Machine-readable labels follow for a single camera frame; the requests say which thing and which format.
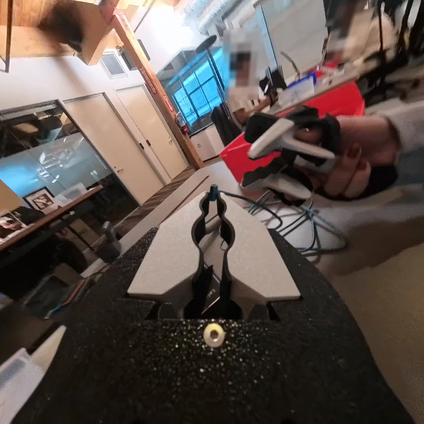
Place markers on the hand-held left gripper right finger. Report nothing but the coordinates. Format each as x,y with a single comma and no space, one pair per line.
261,265

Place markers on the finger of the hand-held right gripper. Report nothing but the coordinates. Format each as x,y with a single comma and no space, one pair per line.
275,139
285,187

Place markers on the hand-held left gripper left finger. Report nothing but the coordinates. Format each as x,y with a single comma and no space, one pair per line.
165,265

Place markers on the red plastic bin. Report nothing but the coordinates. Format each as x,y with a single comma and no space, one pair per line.
331,99

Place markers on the person's right forearm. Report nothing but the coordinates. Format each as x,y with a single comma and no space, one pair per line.
410,126

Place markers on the black jacket on chair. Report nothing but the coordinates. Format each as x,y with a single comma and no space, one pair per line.
225,126

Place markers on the small blue bin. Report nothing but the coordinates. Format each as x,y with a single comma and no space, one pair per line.
303,81

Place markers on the white recycling bin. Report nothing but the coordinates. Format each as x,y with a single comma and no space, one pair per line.
207,145

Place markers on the red fire extinguisher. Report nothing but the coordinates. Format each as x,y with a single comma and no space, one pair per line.
181,124

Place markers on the white board panel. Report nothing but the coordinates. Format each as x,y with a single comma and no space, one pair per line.
298,33

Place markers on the black disc floor lamp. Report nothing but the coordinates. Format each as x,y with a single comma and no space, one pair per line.
206,43

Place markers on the white door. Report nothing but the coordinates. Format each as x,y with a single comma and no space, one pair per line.
116,149
155,132

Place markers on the wooden desk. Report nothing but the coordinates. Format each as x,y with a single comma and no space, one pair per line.
49,218

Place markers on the black and white tag poster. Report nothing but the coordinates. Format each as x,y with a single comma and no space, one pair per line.
41,200

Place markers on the white desk stand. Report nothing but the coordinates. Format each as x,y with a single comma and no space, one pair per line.
49,344

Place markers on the clear plastic bin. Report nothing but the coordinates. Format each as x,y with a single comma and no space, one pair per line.
15,374

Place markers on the wooden post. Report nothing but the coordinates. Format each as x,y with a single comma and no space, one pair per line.
159,99

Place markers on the silver ventilation duct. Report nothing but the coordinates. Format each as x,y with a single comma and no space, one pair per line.
215,16

